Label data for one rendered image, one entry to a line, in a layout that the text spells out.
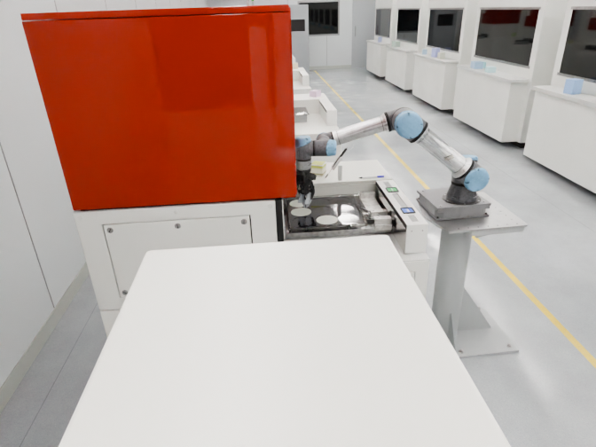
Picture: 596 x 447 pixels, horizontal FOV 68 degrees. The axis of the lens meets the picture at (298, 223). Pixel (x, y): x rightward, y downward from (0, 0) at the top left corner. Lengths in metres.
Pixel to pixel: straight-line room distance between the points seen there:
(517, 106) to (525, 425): 4.85
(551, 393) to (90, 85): 2.48
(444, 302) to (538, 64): 4.46
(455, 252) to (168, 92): 1.69
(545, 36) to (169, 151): 5.65
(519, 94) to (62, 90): 5.87
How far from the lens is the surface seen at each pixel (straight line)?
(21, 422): 2.78
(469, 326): 2.95
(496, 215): 2.49
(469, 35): 8.57
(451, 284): 2.62
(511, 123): 6.73
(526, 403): 2.65
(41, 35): 1.53
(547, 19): 6.60
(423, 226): 1.98
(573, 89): 5.63
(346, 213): 2.18
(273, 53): 1.41
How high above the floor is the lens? 1.81
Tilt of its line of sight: 26 degrees down
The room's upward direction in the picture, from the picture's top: 2 degrees counter-clockwise
